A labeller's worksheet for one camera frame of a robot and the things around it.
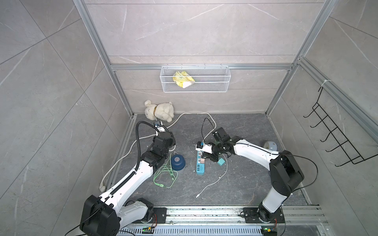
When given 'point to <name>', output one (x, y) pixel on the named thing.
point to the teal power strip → (200, 167)
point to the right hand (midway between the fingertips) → (204, 154)
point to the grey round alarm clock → (270, 145)
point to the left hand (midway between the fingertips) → (168, 131)
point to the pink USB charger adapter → (202, 161)
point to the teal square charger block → (221, 162)
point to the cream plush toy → (163, 111)
